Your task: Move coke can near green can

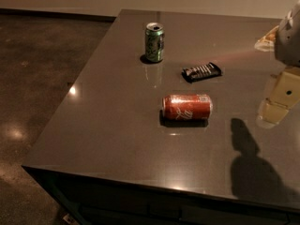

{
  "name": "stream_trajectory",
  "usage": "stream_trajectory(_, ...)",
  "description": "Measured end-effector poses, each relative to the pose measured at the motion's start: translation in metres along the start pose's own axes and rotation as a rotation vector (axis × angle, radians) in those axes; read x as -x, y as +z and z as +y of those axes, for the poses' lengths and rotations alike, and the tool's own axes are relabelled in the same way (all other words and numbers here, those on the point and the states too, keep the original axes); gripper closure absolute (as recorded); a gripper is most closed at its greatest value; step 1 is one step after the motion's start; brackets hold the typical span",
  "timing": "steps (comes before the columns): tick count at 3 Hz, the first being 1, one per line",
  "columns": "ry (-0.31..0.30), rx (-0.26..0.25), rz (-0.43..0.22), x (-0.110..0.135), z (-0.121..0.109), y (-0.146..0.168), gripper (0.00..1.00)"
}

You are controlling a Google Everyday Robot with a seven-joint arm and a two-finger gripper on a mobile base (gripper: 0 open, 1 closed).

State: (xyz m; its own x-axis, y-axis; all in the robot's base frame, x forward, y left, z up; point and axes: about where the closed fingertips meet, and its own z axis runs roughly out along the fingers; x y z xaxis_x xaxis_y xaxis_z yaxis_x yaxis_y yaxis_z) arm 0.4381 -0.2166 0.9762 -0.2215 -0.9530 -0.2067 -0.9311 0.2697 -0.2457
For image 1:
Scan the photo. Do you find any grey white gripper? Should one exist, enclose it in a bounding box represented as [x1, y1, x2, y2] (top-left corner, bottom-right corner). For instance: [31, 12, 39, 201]
[256, 0, 300, 128]

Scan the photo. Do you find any red coke can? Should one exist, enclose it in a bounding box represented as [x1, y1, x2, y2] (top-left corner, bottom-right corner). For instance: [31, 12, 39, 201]
[162, 95, 213, 121]

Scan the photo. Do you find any green soda can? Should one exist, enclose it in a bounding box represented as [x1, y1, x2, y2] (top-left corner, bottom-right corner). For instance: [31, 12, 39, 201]
[145, 22, 164, 63]

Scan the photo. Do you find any clear plastic snack bag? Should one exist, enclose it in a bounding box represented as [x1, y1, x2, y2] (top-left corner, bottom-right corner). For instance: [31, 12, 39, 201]
[254, 25, 278, 52]

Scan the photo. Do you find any black snack bar wrapper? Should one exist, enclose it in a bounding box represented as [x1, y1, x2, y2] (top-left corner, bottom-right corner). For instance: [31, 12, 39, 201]
[182, 62, 222, 83]

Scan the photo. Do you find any dark table drawer front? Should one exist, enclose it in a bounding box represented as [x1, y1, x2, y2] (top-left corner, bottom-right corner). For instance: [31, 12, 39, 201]
[80, 202, 300, 225]

